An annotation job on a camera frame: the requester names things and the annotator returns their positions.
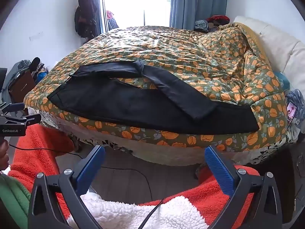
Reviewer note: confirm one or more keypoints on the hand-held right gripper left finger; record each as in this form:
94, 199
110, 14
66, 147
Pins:
91, 168

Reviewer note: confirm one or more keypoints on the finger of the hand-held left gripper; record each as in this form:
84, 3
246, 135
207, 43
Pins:
28, 119
16, 106

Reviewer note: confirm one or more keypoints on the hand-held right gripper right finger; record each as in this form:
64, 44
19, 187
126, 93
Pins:
219, 169

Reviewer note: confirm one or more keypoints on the black pants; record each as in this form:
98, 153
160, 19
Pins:
119, 107

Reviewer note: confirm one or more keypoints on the person's left forearm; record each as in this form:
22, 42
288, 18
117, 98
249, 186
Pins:
12, 195

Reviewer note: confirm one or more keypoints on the person's left hand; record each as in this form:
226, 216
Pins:
3, 156

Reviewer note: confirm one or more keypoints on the black screen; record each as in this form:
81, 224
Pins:
2, 80

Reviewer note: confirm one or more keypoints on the orange fleece robe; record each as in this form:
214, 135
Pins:
35, 152

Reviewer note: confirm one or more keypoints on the black fuzzy item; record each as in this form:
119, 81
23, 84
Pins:
35, 63

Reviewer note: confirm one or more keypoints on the bed with patterned sheet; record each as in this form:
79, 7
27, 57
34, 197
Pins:
154, 153

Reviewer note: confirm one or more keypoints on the dark wooden cabinet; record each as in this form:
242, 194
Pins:
295, 183

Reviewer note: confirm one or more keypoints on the small pink printed item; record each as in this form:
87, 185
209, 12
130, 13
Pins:
292, 113

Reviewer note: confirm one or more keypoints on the grey blue cloth pile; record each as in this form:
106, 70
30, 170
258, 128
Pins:
299, 109

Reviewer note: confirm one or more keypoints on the orange floral quilt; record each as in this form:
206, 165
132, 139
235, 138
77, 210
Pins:
178, 52

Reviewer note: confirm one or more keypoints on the red and blue clothes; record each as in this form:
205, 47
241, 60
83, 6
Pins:
111, 19

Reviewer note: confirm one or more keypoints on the white padded headboard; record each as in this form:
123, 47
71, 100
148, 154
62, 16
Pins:
281, 45

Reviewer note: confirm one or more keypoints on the grey crumpled cloth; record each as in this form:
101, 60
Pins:
201, 25

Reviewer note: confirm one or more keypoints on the red and black garment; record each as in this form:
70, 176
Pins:
218, 19

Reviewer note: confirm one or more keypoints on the bright window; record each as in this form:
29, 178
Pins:
133, 0

